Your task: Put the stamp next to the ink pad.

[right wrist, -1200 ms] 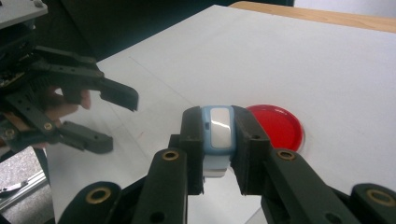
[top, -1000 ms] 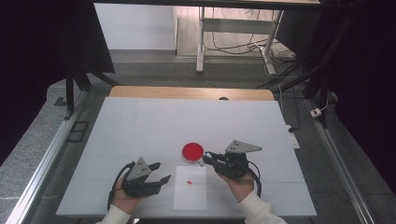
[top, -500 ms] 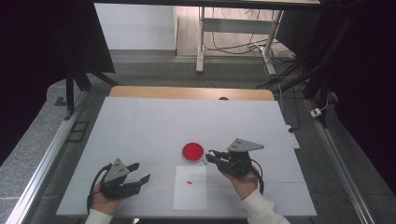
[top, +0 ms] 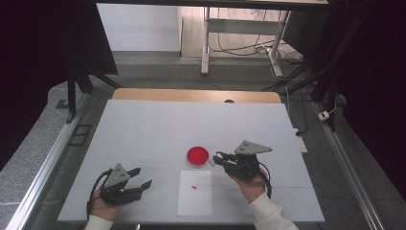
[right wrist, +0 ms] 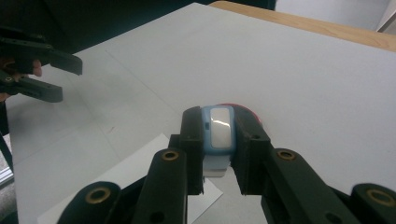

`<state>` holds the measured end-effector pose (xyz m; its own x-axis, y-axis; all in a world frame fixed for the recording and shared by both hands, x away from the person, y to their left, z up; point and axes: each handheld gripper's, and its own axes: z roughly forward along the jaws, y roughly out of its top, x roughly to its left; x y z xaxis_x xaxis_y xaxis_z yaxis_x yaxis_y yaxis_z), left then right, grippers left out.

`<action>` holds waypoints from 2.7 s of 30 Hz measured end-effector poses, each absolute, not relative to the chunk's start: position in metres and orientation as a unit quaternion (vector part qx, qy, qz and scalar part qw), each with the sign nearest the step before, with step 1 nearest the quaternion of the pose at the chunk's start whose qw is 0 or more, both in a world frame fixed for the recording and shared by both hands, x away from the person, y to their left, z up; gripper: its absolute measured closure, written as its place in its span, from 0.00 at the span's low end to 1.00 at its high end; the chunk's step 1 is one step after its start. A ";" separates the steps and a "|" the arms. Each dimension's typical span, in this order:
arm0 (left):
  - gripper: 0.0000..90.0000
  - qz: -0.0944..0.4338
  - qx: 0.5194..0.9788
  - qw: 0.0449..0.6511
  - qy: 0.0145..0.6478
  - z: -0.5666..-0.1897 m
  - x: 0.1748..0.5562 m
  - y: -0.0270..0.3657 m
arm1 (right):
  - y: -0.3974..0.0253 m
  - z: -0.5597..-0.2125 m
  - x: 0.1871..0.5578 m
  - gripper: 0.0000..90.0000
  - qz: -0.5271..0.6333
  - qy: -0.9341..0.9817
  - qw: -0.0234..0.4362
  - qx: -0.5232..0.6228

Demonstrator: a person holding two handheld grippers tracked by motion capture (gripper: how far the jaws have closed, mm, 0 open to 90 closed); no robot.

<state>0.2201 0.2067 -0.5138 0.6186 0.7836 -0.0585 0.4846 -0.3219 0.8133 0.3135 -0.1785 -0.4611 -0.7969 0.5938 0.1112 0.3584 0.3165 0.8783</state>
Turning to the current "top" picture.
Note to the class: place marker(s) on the person's left hand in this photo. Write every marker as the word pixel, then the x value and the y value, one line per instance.
pixel 103 211

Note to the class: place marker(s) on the black tripod stand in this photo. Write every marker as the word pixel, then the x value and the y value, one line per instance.
pixel 72 92

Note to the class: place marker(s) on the black metal stand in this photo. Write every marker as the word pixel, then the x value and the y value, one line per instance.
pixel 322 73

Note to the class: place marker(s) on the white desk frame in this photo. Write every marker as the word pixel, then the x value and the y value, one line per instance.
pixel 242 26

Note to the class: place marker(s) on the person's right hand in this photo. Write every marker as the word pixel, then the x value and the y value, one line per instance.
pixel 253 190

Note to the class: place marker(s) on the small red piece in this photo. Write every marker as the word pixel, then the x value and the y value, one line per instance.
pixel 194 187

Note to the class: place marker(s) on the small white stick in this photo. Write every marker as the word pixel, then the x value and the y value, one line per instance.
pixel 211 163

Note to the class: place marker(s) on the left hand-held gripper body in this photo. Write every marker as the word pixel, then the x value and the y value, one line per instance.
pixel 118 188

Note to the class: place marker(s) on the aluminium rail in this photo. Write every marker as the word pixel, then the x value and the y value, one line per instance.
pixel 344 166
pixel 48 166

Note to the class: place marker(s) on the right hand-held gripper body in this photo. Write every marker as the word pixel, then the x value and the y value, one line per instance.
pixel 244 166

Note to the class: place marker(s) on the wooden table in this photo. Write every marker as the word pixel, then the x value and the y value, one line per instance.
pixel 191 95

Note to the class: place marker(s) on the black curtain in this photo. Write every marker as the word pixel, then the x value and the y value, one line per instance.
pixel 38 64
pixel 376 80

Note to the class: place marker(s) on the red petri dish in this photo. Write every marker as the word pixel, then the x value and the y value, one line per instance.
pixel 198 156

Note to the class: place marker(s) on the white paper sheet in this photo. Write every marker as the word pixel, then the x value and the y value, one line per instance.
pixel 195 201

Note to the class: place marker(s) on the white power adapter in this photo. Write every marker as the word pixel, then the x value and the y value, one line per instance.
pixel 324 115

